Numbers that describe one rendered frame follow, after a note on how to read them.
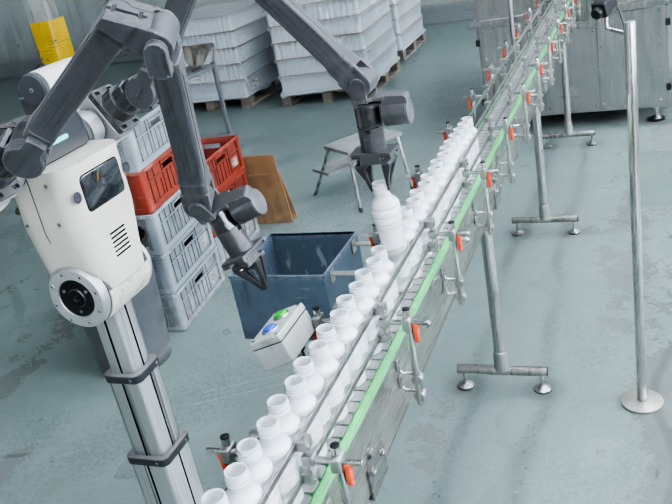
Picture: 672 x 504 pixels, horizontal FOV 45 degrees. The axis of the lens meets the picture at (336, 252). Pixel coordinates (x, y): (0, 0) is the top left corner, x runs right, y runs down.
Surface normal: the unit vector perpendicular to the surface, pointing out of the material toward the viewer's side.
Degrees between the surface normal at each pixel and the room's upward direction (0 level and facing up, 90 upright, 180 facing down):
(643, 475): 0
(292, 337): 70
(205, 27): 90
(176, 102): 114
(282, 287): 90
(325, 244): 90
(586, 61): 90
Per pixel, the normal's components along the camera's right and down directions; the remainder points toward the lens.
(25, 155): -0.01, 0.74
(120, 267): 0.93, -0.02
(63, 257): -0.29, 0.60
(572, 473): -0.18, -0.90
